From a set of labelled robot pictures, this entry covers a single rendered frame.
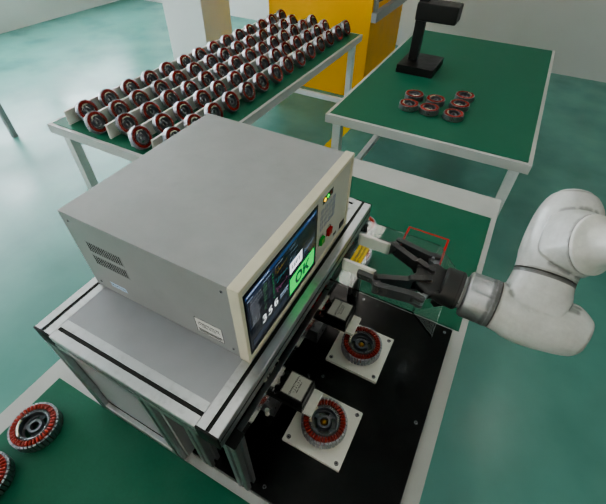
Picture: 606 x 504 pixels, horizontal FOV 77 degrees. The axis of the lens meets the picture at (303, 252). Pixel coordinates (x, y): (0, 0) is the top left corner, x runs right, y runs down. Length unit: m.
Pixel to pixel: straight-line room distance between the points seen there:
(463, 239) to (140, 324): 1.19
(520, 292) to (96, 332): 0.78
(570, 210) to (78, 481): 1.16
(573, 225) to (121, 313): 0.83
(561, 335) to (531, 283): 0.09
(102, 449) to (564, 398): 1.94
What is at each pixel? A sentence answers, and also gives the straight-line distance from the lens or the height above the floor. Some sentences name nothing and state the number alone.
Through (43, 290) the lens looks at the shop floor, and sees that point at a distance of 2.68.
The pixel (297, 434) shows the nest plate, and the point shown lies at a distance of 1.03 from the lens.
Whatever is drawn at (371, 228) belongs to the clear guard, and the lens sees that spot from 1.05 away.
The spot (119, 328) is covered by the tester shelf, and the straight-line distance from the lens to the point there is 0.84.
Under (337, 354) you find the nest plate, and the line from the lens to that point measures 1.12.
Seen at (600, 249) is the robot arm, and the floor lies 1.34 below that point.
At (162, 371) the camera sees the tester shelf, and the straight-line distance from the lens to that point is 0.76.
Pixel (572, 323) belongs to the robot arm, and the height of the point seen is 1.23.
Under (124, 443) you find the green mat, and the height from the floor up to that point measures 0.75.
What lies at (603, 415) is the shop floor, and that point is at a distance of 2.35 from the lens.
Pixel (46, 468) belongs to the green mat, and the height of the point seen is 0.75.
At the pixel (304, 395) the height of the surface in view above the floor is 0.92.
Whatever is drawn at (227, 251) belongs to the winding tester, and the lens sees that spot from 0.62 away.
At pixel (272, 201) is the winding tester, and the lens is 0.71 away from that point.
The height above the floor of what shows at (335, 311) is 0.92.
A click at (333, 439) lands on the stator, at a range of 0.99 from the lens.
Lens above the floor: 1.76
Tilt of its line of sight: 46 degrees down
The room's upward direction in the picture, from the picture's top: 1 degrees clockwise
